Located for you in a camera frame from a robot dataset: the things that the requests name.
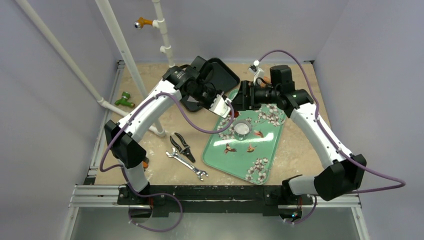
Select white PVC pipe frame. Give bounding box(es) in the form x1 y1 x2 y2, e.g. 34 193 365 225
15 0 175 116

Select wooden dough roller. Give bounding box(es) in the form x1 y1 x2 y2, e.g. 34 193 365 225
259 76 271 87

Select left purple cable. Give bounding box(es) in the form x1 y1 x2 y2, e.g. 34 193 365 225
99 92 235 233

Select round metal cutter ring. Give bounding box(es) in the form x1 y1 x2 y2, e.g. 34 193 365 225
233 119 253 142

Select green plastic faucet tap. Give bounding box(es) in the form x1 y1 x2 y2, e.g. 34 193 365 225
114 91 135 109

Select white dough ball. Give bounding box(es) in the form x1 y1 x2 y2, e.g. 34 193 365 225
234 122 250 135

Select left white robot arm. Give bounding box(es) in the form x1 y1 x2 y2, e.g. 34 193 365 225
99 56 223 205

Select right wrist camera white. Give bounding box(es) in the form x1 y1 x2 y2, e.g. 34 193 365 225
248 60 265 85

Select green floral tray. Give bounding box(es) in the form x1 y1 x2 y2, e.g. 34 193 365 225
202 103 286 185

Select black handled pliers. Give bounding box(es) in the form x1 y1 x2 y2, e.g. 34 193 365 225
169 132 196 163

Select orange faucet tap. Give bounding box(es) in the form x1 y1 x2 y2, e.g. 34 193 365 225
133 17 154 30

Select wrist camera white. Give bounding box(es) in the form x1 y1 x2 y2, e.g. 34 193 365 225
208 94 232 118
248 60 265 85

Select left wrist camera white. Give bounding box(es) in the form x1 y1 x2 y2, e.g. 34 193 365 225
208 94 232 118

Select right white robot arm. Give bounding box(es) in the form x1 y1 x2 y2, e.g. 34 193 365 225
232 65 367 204

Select black plastic tray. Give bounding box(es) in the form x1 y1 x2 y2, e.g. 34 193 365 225
190 56 240 92

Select orange black small tool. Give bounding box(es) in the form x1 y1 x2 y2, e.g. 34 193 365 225
142 158 149 169

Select silver open-end wrench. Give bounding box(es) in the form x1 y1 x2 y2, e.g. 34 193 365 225
165 147 209 181

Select aluminium rail frame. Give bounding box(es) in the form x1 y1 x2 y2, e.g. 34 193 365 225
61 59 371 240

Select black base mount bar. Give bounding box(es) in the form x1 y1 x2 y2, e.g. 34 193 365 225
117 184 314 220

